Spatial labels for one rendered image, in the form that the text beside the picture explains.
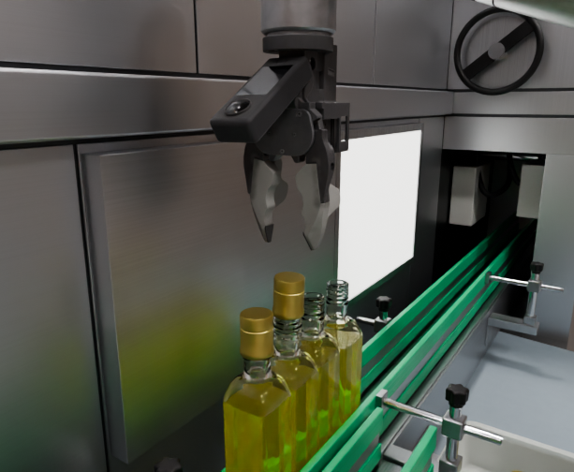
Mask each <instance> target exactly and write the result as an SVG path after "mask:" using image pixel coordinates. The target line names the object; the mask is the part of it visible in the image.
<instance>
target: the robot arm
mask: <svg viewBox="0 0 574 472"><path fill-rule="evenodd" d="M472 1H476V2H480V3H482V4H486V5H490V6H493V7H499V8H502V9H505V10H509V11H512V12H516V13H519V14H522V15H525V16H529V17H532V18H536V19H539V20H542V21H545V22H552V23H555V24H559V25H562V26H565V27H568V28H572V29H574V0H472ZM336 5H337V0H260V22H261V33H262V34H263V35H264V36H266V37H264V38H263V39H262V48H263V52H265V53H270V54H279V58H270V59H269V60H268V61H267V62H266V63H265V64H264V65H263V66H262V67H261V68H260V69H259V70H258V71H257V72H256V73H255V74H254V75H253V76H252V77H251V78H250V79H249V80H248V81H247V82H246V83H245V84H244V85H243V87H242V88H241V89H240V90H239V91H238V92H237V93H236V94H235V95H234V96H233V97H232V98H231V99H230V100H229V101H228V102H227V103H226V104H225V105H224V106H223V107H222V108H221V109H220V110H219V111H218V112H217V113H216V114H215V115H214V116H213V118H212V119H211V121H210V124H211V127H212V129H213V132H214V134H215V136H216V138H217V140H218V141H221V142H244V143H246V145H245V148H244V154H243V167H244V173H245V180H246V185H247V192H248V194H249V195H250V199H251V204H252V208H253V211H254V215H255V218H256V220H257V222H258V227H259V230H260V232H261V235H262V237H263V239H264V241H265V242H266V243H270V242H271V241H272V231H273V225H274V223H273V221H272V211H273V209H274V208H276V207H277V206H278V205H279V204H280V203H282V202H283V201H284V200H285V198H286V196H287V190H288V185H287V183H286V182H285V181H284V180H283V179H282V178H281V172H282V159H281V157H282V155H291V157H292V159H293V160H294V162H295V163H301V162H303V161H304V160H305V157H306V161H305V162H306V165H304V166H303V168H302V169H301V170H300V171H299V172H298V173H297V174H296V177H295V178H296V185H297V188H298V189H299V191H300V193H301V195H302V202H303V206H302V216H303V218H304V223H305V227H304V232H303V236H304V238H305V240H306V241H307V243H308V245H309V247H310V249H311V250H316V249H317V248H318V246H319V244H320V242H321V240H322V238H323V235H324V232H325V229H326V225H327V221H328V217H329V216H330V215H331V214H332V213H333V212H334V211H335V210H336V209H337V208H338V207H339V205H340V202H341V197H340V192H339V190H338V188H336V187H335V186H333V185H332V184H331V179H332V175H333V173H334V167H335V155H334V153H341V152H346V151H348V141H349V110H350V103H338V102H336V73H337V45H333V37H330V36H332V35H333V34H334V33H335V32H336ZM310 60H311V61H310ZM342 116H345V117H346V134H345V140H344V141H341V117H342Z"/></svg>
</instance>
